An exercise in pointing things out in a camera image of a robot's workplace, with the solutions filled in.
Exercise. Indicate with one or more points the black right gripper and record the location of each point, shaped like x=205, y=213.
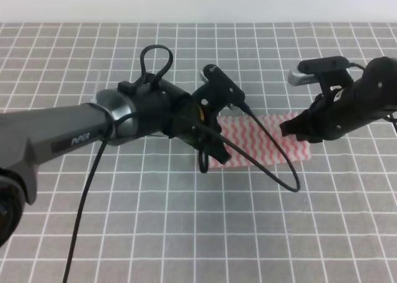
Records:
x=328, y=118

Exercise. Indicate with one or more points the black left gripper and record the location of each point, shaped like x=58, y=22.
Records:
x=196, y=124

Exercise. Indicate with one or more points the pink white wavy striped towel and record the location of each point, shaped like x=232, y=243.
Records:
x=244, y=132

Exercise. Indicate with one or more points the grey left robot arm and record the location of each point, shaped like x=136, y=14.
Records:
x=128, y=112

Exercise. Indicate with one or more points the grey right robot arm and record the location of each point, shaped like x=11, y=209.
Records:
x=378, y=85

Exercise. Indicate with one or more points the grey checkered tablecloth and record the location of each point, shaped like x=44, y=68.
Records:
x=151, y=216

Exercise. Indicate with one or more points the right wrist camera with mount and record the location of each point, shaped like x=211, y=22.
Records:
x=329, y=72

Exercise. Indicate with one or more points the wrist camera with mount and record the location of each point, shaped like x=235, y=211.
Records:
x=219, y=90
x=329, y=72

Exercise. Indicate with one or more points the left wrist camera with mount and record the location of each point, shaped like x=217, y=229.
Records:
x=219, y=90

